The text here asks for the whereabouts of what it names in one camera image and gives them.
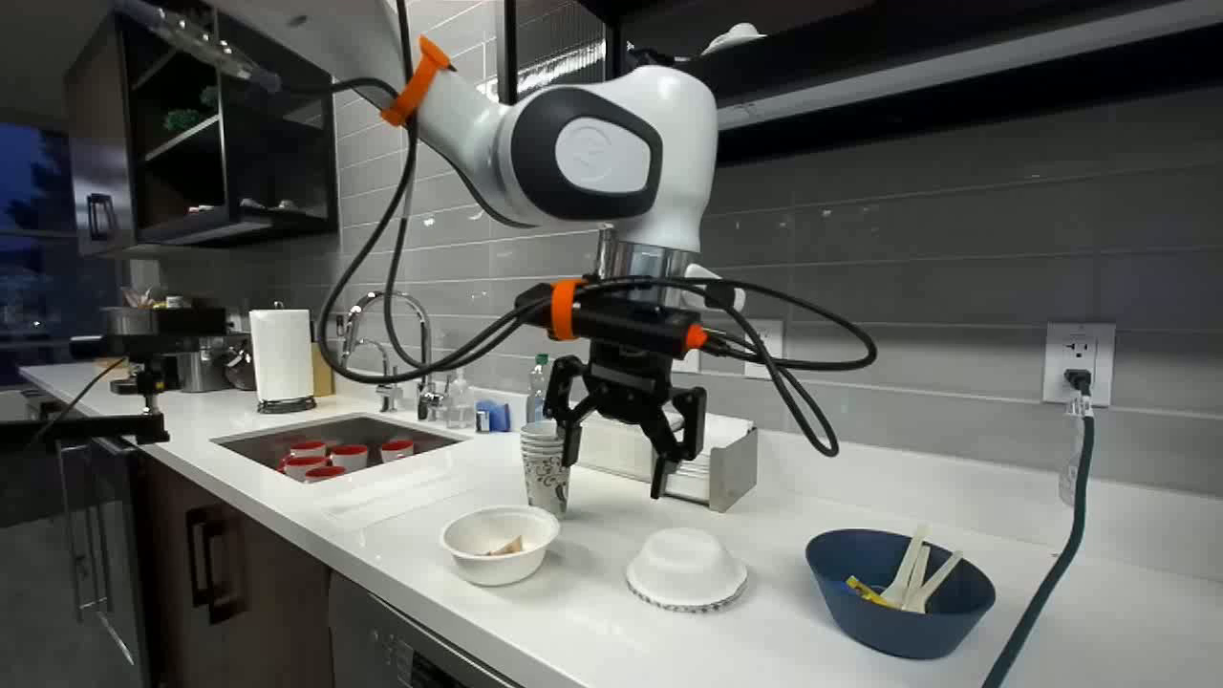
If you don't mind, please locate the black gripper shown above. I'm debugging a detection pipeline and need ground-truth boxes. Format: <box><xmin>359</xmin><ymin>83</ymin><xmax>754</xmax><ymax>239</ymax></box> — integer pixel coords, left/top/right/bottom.
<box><xmin>542</xmin><ymin>330</ymin><xmax>710</xmax><ymax>520</ymax></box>

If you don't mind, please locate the white bowl holding sachets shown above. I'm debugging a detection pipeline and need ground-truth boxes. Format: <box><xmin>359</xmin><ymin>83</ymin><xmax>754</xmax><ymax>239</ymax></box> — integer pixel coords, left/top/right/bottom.
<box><xmin>437</xmin><ymin>502</ymin><xmax>567</xmax><ymax>594</ymax></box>

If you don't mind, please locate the upturned ribbed white bowl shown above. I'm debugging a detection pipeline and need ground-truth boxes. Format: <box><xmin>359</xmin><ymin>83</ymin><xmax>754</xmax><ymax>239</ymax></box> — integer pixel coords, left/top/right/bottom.
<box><xmin>622</xmin><ymin>523</ymin><xmax>754</xmax><ymax>616</ymax></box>

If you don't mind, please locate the dark blue bowl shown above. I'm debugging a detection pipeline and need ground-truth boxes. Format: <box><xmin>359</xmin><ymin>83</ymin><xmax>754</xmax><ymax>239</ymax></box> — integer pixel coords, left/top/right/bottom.
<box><xmin>803</xmin><ymin>527</ymin><xmax>1000</xmax><ymax>667</ymax></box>

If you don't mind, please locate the green-capped water bottle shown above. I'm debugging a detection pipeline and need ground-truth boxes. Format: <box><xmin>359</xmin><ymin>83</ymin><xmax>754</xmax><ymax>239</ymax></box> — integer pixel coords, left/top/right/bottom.
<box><xmin>524</xmin><ymin>348</ymin><xmax>561</xmax><ymax>430</ymax></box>

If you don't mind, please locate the grey metal napkin box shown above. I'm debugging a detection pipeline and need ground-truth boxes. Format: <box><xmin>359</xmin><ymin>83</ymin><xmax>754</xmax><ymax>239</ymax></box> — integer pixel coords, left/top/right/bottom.
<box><xmin>702</xmin><ymin>413</ymin><xmax>766</xmax><ymax>516</ymax></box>

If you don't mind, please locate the small blue container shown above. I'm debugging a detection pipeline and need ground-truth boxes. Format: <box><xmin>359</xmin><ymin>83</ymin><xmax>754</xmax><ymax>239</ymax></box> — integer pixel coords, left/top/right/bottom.
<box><xmin>469</xmin><ymin>395</ymin><xmax>516</xmax><ymax>440</ymax></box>

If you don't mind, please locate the clear soap dispenser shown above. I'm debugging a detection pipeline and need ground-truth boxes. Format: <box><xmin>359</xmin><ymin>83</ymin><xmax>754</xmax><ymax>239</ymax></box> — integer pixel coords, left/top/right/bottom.
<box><xmin>438</xmin><ymin>357</ymin><xmax>478</xmax><ymax>432</ymax></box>

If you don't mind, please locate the brown sachet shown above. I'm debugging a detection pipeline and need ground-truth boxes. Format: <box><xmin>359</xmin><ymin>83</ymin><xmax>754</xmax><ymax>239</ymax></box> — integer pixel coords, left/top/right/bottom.
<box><xmin>475</xmin><ymin>530</ymin><xmax>531</xmax><ymax>561</ymax></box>

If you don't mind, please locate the chrome kitchen faucet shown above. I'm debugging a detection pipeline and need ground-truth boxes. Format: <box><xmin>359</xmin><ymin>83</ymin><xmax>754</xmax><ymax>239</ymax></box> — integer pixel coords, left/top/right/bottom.
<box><xmin>331</xmin><ymin>287</ymin><xmax>445</xmax><ymax>426</ymax></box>

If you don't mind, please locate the small yellow sachet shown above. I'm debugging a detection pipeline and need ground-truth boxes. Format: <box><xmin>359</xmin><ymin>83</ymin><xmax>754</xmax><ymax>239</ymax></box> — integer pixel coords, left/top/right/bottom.
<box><xmin>846</xmin><ymin>572</ymin><xmax>898</xmax><ymax>613</ymax></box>

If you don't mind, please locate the steel dishwasher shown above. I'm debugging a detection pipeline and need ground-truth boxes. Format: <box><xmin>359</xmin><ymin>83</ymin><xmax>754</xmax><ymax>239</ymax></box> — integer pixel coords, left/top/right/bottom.
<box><xmin>325</xmin><ymin>569</ymin><xmax>516</xmax><ymax>688</ymax></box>

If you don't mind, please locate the white stick sachet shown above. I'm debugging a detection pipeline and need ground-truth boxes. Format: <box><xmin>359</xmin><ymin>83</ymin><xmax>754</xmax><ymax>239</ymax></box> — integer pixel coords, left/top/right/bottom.
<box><xmin>905</xmin><ymin>546</ymin><xmax>971</xmax><ymax>616</ymax></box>
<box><xmin>882</xmin><ymin>523</ymin><xmax>938</xmax><ymax>613</ymax></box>

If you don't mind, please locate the white paper towel roll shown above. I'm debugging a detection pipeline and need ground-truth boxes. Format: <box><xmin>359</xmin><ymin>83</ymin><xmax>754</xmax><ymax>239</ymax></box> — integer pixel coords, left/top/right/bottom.
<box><xmin>243</xmin><ymin>302</ymin><xmax>322</xmax><ymax>417</ymax></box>

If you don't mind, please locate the steel kitchen sink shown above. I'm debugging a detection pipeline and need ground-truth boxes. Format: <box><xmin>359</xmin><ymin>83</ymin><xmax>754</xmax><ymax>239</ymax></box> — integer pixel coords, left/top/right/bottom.
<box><xmin>209</xmin><ymin>409</ymin><xmax>465</xmax><ymax>487</ymax></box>

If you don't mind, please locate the brown lower cabinet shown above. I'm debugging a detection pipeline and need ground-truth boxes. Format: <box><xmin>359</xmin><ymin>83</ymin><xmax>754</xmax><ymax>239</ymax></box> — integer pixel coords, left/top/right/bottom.
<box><xmin>131</xmin><ymin>455</ymin><xmax>335</xmax><ymax>688</ymax></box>

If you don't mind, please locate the dark coffee machine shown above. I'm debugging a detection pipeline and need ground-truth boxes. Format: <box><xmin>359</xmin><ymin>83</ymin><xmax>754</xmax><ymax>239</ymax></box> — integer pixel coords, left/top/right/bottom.
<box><xmin>99</xmin><ymin>291</ymin><xmax>254</xmax><ymax>399</ymax></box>

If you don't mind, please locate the black upper cabinet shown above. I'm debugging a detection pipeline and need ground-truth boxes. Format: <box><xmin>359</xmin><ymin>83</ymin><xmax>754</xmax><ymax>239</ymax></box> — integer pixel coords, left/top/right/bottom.
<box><xmin>498</xmin><ymin>0</ymin><xmax>1223</xmax><ymax>163</ymax></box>

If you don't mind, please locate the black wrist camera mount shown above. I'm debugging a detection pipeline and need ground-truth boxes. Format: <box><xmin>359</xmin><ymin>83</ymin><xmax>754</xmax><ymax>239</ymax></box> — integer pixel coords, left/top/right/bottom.
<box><xmin>512</xmin><ymin>281</ymin><xmax>710</xmax><ymax>362</ymax></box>

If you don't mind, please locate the orange wrist cable strap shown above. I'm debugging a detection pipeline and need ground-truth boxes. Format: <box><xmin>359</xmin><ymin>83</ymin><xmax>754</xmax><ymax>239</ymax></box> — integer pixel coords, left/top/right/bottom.
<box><xmin>547</xmin><ymin>277</ymin><xmax>585</xmax><ymax>346</ymax></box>

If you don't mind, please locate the black cable bundle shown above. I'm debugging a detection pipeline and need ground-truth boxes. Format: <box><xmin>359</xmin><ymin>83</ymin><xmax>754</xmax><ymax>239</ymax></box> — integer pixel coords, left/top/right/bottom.
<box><xmin>315</xmin><ymin>74</ymin><xmax>882</xmax><ymax>462</ymax></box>

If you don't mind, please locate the orange forearm cable strap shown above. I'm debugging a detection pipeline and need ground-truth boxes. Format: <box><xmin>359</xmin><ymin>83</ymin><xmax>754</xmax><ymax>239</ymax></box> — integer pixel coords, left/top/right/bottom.
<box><xmin>378</xmin><ymin>30</ymin><xmax>457</xmax><ymax>132</ymax></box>

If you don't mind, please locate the black cabinet handle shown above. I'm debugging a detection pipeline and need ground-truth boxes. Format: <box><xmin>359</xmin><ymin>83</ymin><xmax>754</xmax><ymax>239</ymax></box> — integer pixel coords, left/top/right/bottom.
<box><xmin>184</xmin><ymin>505</ymin><xmax>250</xmax><ymax>627</ymax></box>

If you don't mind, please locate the black open wall shelf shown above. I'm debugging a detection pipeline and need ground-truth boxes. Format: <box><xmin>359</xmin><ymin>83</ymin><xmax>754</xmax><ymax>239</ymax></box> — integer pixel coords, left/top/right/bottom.
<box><xmin>61</xmin><ymin>0</ymin><xmax>343</xmax><ymax>253</ymax></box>

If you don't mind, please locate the green power cable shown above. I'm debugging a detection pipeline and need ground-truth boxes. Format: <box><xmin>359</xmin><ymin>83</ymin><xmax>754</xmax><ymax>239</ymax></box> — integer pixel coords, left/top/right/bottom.
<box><xmin>980</xmin><ymin>362</ymin><xmax>1101</xmax><ymax>688</ymax></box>

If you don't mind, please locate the white wall outlet with plug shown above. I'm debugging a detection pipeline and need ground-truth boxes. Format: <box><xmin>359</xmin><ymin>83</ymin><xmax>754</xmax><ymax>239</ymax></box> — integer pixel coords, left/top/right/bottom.
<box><xmin>1040</xmin><ymin>318</ymin><xmax>1119</xmax><ymax>413</ymax></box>

